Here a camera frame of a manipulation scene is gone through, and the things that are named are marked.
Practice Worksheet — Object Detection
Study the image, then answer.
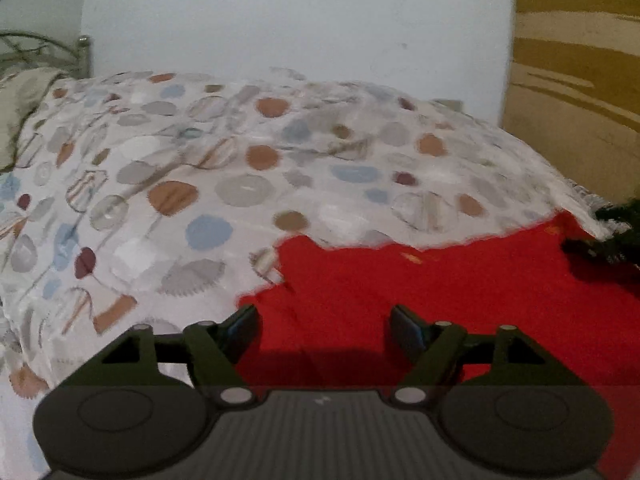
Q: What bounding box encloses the red long-sleeved shirt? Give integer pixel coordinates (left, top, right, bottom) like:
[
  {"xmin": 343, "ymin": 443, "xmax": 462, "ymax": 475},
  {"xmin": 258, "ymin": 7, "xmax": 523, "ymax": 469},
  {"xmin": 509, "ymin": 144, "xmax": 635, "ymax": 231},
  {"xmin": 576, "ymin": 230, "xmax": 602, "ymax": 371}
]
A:
[{"xmin": 235, "ymin": 210, "xmax": 640, "ymax": 480}]

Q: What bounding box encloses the metal bed headboard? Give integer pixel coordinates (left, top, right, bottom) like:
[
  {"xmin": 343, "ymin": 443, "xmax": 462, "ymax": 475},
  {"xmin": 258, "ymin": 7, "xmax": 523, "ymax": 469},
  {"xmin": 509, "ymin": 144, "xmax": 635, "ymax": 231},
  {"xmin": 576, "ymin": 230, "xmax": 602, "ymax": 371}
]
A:
[{"xmin": 0, "ymin": 30, "xmax": 93, "ymax": 78}]

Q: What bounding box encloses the dotted patterned quilt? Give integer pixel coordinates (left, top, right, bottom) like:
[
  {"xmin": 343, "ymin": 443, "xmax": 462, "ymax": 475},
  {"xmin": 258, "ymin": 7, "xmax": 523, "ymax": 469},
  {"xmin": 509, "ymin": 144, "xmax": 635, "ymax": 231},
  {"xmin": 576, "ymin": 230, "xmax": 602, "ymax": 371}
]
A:
[{"xmin": 0, "ymin": 71, "xmax": 621, "ymax": 480}]

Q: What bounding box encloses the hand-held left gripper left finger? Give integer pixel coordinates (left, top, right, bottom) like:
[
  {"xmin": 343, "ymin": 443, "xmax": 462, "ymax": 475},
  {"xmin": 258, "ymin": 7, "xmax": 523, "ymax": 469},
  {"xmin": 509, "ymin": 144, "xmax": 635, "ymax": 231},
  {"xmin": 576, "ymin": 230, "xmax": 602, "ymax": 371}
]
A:
[{"xmin": 59, "ymin": 305, "xmax": 261, "ymax": 406}]

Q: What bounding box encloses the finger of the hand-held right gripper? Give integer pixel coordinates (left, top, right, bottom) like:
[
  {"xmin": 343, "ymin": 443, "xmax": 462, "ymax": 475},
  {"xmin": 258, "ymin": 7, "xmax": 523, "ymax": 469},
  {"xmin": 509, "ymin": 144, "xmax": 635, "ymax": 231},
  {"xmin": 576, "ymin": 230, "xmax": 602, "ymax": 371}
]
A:
[{"xmin": 562, "ymin": 199, "xmax": 640, "ymax": 266}]

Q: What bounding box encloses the beige pillow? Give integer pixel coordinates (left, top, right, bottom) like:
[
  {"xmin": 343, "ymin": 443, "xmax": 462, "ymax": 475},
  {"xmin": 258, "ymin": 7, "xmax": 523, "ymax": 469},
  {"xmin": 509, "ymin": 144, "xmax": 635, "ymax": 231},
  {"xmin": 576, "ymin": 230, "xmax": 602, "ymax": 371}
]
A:
[{"xmin": 0, "ymin": 71, "xmax": 67, "ymax": 173}]

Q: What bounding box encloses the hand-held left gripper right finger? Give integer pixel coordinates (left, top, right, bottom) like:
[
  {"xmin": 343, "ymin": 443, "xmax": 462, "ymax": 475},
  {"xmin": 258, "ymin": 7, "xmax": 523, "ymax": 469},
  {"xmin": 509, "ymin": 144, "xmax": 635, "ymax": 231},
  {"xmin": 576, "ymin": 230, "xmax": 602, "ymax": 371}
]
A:
[{"xmin": 389, "ymin": 304, "xmax": 568, "ymax": 406}]

